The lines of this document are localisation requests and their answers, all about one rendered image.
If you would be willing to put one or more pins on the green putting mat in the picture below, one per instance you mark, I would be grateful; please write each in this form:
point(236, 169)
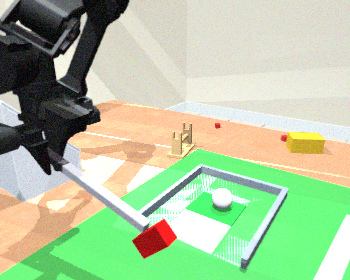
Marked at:
point(294, 247)

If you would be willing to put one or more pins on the red putter with grey shaft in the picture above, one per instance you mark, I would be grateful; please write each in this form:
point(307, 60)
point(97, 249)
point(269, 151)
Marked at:
point(151, 239)

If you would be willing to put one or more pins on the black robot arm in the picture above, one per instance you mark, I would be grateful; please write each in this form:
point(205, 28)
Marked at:
point(26, 57)

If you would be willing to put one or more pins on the white golf ball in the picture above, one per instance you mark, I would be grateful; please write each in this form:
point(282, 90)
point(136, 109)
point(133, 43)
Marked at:
point(222, 198)

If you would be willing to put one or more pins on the white flat bar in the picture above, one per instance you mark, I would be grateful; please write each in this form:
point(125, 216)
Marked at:
point(338, 255)

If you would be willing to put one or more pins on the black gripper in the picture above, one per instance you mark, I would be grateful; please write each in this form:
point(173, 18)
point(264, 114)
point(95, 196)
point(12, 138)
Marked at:
point(11, 138)

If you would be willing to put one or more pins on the yellow box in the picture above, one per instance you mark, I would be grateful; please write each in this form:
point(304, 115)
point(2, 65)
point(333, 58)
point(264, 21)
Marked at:
point(309, 143)

